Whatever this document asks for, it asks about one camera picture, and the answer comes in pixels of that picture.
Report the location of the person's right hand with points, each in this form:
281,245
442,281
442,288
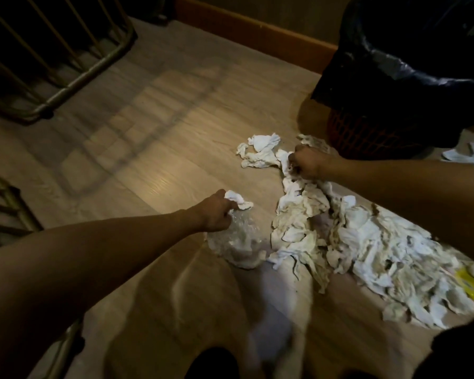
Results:
312,161

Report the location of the person's left hand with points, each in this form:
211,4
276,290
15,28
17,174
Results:
211,213

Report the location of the person's right fingers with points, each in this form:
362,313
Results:
295,164

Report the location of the person's left fingers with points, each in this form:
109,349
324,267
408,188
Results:
230,207

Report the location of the small white tissue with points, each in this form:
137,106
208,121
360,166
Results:
239,200

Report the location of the clear plastic bag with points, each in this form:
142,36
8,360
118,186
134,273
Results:
237,242

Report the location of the pile of stained tissues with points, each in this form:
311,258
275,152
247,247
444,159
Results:
363,240

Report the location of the person's right forearm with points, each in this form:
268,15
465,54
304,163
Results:
414,201

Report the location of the person's left forearm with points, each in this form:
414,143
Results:
83,280

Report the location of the red mesh waste basket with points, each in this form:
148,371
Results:
363,138

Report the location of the wooden baseboard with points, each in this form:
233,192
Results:
252,33

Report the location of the black trash bag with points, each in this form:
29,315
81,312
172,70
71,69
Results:
414,63

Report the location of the person's dark trouser leg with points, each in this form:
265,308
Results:
213,365
456,349

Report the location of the flat white tissue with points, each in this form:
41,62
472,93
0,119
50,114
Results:
470,153

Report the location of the yellow wrapper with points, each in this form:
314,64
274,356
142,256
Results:
472,283

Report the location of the metal chair frame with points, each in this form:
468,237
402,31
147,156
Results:
12,209

